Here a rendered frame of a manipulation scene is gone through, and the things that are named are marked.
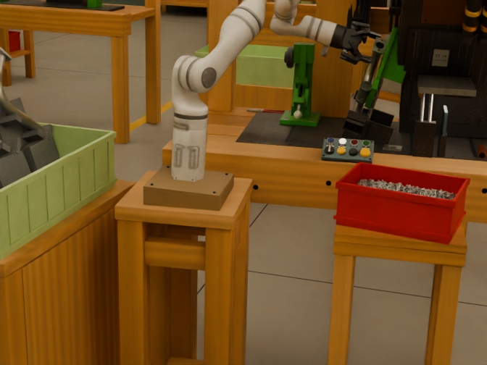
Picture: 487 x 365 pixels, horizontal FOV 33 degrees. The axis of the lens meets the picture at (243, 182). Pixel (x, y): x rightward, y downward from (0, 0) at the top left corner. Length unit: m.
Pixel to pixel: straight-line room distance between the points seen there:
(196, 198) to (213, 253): 0.15
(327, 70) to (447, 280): 1.06
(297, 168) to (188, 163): 0.39
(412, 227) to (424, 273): 1.80
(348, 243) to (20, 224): 0.84
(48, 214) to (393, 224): 0.90
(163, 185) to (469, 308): 1.87
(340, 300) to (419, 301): 1.46
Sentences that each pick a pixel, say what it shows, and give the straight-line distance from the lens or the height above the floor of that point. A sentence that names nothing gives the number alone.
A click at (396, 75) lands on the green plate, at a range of 2.62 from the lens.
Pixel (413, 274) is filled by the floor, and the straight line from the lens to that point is 3.96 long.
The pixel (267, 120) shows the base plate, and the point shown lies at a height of 0.90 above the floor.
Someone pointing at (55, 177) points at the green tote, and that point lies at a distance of 2.21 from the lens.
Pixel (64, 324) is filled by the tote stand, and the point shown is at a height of 0.51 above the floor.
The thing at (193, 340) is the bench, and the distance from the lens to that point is 2.80.
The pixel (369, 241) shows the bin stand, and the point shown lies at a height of 0.79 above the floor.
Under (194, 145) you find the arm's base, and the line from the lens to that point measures 2.21.
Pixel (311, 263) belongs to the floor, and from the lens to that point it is 3.96.
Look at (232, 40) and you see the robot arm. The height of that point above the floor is 1.27.
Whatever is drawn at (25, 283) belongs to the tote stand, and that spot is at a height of 0.71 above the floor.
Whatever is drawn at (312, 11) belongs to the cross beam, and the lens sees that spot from 3.06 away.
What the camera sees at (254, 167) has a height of 0.86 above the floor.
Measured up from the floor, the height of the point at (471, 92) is 1.12.
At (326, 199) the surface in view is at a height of 0.78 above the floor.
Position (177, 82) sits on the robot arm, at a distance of 2.20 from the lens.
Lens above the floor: 1.60
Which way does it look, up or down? 18 degrees down
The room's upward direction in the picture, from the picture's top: 2 degrees clockwise
